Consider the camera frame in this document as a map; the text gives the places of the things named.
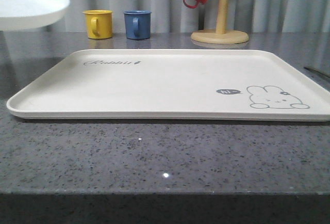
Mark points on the blue enamel mug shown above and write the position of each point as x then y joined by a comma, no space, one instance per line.
137,24

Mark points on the white round plate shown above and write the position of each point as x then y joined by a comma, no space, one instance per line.
29,14

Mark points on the yellow enamel mug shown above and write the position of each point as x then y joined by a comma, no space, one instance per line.
98,23

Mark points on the steel utensil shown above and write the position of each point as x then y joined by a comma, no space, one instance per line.
315,70

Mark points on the wooden mug tree stand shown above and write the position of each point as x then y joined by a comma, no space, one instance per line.
220,35

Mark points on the cream rabbit serving tray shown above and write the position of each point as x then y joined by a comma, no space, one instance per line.
172,84

